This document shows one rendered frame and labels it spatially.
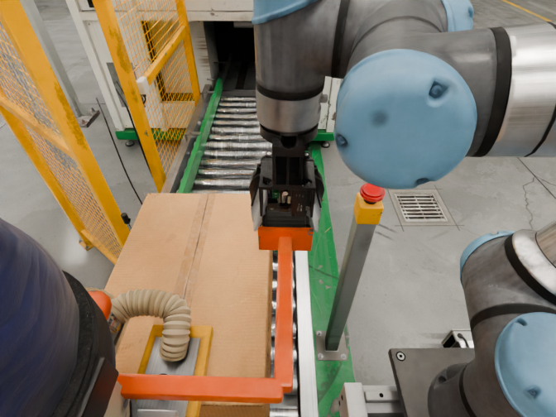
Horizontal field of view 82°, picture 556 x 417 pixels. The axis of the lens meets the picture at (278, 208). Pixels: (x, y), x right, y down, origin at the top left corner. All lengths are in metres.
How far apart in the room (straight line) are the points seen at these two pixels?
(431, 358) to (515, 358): 0.24
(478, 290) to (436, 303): 1.52
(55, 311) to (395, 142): 0.25
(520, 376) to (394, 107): 0.37
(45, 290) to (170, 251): 0.67
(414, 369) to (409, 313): 1.32
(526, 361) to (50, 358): 0.45
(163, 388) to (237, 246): 0.54
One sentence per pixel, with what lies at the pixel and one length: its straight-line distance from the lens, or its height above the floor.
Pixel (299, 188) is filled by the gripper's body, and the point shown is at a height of 1.38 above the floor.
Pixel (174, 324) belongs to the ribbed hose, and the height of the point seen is 1.19.
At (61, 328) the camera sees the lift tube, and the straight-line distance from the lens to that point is 0.28.
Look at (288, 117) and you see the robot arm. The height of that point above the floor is 1.46.
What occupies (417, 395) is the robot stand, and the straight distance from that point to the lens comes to 0.66.
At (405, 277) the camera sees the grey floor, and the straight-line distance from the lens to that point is 2.11.
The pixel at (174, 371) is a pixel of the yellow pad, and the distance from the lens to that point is 0.55.
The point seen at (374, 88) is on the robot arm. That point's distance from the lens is 0.18.
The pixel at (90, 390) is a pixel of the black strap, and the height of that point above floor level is 1.37.
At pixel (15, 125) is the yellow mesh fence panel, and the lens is 1.98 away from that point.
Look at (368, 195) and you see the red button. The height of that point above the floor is 1.04.
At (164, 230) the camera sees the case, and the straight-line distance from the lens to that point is 0.98.
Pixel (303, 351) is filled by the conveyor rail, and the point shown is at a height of 0.60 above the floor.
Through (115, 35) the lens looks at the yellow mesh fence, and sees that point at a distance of 1.54.
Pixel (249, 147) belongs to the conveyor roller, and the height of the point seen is 0.53.
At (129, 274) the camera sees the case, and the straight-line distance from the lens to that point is 0.91.
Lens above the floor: 1.63
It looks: 44 degrees down
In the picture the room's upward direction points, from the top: straight up
